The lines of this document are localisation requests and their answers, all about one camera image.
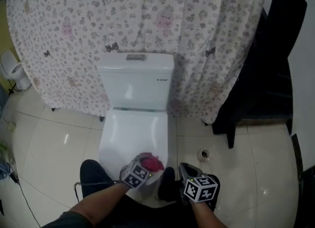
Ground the white toilet lid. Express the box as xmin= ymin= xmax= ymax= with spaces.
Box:
xmin=98 ymin=108 xmax=169 ymax=181

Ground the person's left forearm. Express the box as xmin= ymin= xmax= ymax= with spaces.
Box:
xmin=65 ymin=182 xmax=131 ymax=226

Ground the person's dark sleeve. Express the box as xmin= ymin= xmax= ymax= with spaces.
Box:
xmin=40 ymin=210 xmax=95 ymax=228

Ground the silver flush button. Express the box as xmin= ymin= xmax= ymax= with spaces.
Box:
xmin=126 ymin=53 xmax=145 ymax=62

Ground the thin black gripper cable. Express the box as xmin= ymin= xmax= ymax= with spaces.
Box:
xmin=73 ymin=179 xmax=118 ymax=203

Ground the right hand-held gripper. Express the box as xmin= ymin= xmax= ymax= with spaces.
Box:
xmin=177 ymin=162 xmax=220 ymax=206

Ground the person's right forearm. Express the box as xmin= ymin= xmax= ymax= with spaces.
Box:
xmin=189 ymin=197 xmax=228 ymax=228

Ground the black floor cable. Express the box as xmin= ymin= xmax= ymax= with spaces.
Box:
xmin=6 ymin=169 xmax=42 ymax=228

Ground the floral patterned curtain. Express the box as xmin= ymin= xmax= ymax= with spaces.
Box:
xmin=5 ymin=0 xmax=269 ymax=125

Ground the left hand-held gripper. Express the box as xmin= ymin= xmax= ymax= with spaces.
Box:
xmin=119 ymin=154 xmax=152 ymax=190

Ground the white toilet tank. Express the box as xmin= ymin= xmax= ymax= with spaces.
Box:
xmin=96 ymin=52 xmax=175 ymax=112

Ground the small white toilet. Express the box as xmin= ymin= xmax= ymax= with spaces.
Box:
xmin=0 ymin=50 xmax=33 ymax=92

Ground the person's right black shoe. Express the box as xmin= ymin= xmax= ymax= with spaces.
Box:
xmin=157 ymin=166 xmax=177 ymax=202

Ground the person's left leg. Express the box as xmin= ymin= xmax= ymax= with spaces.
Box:
xmin=80 ymin=159 xmax=120 ymax=199

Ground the red cloth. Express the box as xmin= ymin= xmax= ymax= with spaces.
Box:
xmin=139 ymin=152 xmax=165 ymax=173

